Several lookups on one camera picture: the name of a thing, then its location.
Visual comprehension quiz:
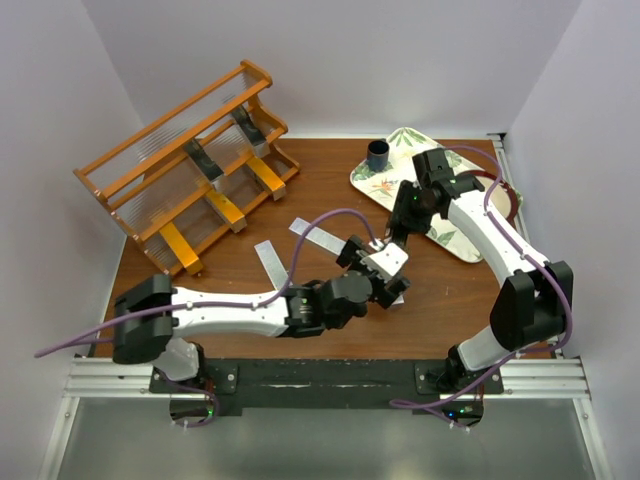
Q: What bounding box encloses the white orange R.O toothpaste box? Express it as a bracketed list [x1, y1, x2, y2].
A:
[246, 157, 286, 201]

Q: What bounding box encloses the gold honeycomb toothpaste box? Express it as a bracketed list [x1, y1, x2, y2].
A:
[206, 189, 247, 233]

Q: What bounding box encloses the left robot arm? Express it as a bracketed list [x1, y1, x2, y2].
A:
[112, 236, 410, 392]

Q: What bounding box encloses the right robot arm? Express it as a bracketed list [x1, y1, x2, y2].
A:
[387, 147, 574, 393]

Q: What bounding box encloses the orange wooden shelf rack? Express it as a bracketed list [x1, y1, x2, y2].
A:
[74, 60, 300, 276]

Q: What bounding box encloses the floral serving tray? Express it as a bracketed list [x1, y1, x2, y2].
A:
[350, 127, 497, 263]

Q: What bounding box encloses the dark blue mug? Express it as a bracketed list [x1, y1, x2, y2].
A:
[366, 139, 390, 172]

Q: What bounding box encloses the red rimmed beige plate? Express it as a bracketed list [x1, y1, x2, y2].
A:
[469, 170, 519, 224]

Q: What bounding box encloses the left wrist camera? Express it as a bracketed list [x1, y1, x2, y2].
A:
[362, 242, 409, 281]

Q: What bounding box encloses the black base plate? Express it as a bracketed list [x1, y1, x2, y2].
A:
[149, 357, 501, 421]

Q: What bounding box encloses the aluminium frame rail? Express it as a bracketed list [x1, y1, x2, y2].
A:
[488, 133, 614, 479]

